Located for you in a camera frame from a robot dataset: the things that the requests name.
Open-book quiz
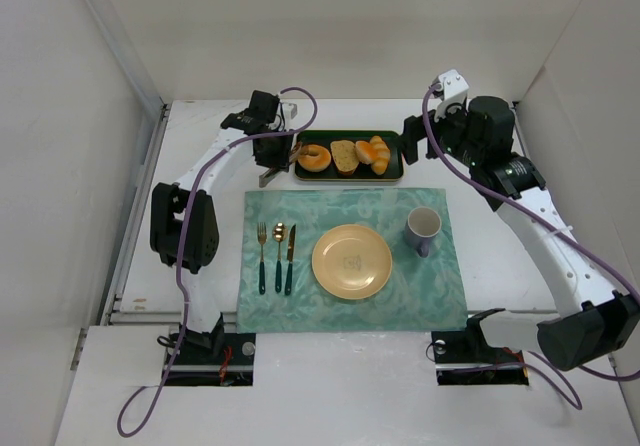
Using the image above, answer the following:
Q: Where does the yellow round plate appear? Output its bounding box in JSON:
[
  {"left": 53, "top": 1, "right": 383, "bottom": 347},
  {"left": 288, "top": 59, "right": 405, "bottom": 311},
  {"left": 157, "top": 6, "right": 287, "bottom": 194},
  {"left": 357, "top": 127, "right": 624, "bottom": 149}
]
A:
[{"left": 311, "top": 224, "right": 393, "bottom": 301}]

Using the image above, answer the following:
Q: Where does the seeded bread slice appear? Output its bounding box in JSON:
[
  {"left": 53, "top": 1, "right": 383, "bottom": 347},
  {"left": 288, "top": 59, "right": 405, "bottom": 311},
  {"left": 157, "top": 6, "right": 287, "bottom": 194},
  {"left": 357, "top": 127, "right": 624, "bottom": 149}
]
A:
[{"left": 330, "top": 140, "right": 360, "bottom": 176}]

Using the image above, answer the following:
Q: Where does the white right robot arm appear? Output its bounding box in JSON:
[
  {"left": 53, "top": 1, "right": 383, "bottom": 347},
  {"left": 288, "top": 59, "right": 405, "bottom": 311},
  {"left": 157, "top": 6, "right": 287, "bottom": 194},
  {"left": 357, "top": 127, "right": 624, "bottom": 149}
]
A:
[{"left": 400, "top": 85, "right": 639, "bottom": 376}]

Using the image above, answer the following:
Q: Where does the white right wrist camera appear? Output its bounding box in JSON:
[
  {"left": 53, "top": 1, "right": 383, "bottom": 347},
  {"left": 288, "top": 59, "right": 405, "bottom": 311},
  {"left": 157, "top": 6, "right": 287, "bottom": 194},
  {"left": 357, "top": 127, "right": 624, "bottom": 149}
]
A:
[{"left": 431, "top": 69, "right": 469, "bottom": 122}]

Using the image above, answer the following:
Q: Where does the orange bagel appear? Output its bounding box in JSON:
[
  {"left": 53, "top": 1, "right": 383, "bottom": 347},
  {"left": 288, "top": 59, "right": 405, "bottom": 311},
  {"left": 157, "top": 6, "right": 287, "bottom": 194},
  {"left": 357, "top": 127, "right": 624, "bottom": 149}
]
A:
[{"left": 297, "top": 144, "right": 332, "bottom": 172}]

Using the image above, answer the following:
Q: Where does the gold knife green handle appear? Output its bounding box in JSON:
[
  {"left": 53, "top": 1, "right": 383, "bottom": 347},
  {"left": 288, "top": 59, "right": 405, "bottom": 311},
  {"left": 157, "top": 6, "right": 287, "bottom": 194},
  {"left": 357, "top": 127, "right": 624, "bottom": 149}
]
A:
[{"left": 284, "top": 224, "right": 296, "bottom": 296}]

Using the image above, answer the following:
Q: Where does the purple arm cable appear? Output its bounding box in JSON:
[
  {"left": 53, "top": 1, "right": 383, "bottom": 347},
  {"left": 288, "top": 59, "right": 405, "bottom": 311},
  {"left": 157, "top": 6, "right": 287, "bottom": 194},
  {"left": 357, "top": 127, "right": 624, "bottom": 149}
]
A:
[
  {"left": 420, "top": 79, "right": 640, "bottom": 411},
  {"left": 116, "top": 86, "right": 318, "bottom": 438}
]

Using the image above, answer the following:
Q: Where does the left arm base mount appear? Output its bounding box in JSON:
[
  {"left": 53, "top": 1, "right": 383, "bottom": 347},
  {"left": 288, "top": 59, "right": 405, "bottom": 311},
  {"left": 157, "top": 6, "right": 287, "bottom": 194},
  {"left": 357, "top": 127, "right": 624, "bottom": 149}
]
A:
[{"left": 166, "top": 333, "right": 256, "bottom": 387}]

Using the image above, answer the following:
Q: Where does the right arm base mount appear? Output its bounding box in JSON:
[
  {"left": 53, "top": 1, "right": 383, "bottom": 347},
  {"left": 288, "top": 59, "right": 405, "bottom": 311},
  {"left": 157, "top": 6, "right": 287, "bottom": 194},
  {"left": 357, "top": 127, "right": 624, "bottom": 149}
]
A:
[{"left": 426, "top": 331, "right": 529, "bottom": 386}]

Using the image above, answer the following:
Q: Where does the gold fork green handle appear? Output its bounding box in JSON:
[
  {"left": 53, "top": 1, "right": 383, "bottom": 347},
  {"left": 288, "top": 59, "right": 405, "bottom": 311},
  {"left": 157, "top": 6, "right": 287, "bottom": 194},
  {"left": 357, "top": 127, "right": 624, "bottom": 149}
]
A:
[{"left": 257, "top": 222, "right": 267, "bottom": 295}]

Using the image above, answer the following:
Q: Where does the teal patterned placemat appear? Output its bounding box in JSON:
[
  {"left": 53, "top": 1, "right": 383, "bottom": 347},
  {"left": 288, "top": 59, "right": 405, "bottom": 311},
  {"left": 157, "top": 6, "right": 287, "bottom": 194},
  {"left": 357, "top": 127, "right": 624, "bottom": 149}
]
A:
[{"left": 237, "top": 188, "right": 467, "bottom": 333}]

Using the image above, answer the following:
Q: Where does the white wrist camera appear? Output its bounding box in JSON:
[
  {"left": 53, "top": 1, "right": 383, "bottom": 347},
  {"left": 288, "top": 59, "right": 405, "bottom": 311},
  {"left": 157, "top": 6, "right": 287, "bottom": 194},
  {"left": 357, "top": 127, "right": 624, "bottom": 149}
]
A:
[
  {"left": 277, "top": 101, "right": 297, "bottom": 131},
  {"left": 431, "top": 69, "right": 469, "bottom": 122}
]

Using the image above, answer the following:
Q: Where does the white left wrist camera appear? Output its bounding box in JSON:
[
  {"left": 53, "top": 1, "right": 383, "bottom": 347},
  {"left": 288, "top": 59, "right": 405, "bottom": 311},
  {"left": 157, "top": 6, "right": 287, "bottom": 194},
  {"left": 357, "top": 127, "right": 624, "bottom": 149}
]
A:
[{"left": 277, "top": 101, "right": 297, "bottom": 131}]

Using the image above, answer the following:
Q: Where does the purple mug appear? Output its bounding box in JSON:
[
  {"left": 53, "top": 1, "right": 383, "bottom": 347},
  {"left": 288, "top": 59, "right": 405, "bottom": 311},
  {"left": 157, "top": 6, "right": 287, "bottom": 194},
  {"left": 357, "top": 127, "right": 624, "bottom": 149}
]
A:
[{"left": 404, "top": 207, "right": 442, "bottom": 258}]

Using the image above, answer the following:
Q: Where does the gold spoon green handle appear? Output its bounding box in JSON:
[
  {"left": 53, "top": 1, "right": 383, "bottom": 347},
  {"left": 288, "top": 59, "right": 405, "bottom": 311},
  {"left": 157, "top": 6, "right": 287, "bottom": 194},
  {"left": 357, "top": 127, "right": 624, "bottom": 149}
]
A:
[{"left": 272, "top": 222, "right": 288, "bottom": 293}]

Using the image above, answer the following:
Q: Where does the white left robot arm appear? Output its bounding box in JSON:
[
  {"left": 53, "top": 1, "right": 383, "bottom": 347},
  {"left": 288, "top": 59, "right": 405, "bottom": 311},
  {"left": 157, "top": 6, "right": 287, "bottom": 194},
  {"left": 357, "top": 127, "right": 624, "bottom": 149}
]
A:
[{"left": 150, "top": 91, "right": 297, "bottom": 353}]

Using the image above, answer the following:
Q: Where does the striped long bread roll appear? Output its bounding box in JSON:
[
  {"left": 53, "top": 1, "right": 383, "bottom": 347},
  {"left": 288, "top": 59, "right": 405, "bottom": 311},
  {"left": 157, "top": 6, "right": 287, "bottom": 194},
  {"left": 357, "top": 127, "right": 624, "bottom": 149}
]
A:
[{"left": 369, "top": 136, "right": 391, "bottom": 176}]

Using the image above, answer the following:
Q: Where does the dark green serving tray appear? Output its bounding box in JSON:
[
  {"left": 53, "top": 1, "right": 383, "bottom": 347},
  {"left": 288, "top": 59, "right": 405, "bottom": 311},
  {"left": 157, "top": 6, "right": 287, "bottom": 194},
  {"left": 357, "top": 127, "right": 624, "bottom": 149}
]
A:
[{"left": 292, "top": 129, "right": 405, "bottom": 185}]

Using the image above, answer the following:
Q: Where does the round orange bun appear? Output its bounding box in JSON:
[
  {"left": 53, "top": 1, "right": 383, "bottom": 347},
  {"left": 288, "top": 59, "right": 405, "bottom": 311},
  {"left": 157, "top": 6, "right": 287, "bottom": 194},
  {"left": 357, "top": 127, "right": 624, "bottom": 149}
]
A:
[{"left": 355, "top": 140, "right": 378, "bottom": 165}]

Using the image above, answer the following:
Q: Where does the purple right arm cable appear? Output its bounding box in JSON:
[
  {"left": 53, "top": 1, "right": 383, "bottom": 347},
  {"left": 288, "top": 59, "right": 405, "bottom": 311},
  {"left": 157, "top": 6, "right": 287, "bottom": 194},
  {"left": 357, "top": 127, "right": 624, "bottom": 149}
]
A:
[{"left": 420, "top": 79, "right": 640, "bottom": 411}]

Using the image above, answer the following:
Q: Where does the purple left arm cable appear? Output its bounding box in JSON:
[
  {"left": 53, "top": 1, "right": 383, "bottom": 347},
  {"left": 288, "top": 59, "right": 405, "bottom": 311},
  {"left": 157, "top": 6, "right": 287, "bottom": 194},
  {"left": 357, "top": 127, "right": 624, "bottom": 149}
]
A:
[{"left": 116, "top": 86, "right": 318, "bottom": 438}]

